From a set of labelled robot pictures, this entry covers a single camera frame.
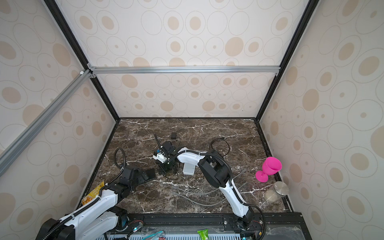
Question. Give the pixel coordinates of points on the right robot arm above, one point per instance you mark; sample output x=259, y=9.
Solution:
x=217, y=172

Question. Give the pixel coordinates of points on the green tube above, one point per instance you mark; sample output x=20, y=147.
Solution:
x=204, y=234

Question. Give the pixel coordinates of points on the horizontal aluminium rail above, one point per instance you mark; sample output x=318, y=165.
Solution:
x=185, y=70

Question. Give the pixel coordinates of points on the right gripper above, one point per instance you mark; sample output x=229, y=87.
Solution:
x=164, y=169

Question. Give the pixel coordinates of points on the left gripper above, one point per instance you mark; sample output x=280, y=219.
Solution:
x=141, y=179

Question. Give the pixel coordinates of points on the teal patterned item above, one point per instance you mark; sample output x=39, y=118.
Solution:
x=160, y=235

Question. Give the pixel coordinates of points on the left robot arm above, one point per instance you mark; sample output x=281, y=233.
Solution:
x=101, y=214

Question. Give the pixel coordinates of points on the diagonal aluminium rail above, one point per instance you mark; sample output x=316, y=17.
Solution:
x=27, y=136

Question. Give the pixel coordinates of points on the pink plastic goblet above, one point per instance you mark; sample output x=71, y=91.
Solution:
x=270, y=167

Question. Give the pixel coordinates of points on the yellow snack bag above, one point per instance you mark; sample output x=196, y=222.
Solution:
x=93, y=194

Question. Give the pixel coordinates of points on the white router box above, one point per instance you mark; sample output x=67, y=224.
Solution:
x=189, y=169

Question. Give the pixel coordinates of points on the glass jar metal lid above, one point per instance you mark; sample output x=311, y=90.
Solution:
x=277, y=191

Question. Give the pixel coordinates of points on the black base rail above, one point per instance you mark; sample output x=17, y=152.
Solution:
x=229, y=222

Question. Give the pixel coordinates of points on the far black power adapter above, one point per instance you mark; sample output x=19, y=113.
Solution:
x=173, y=135

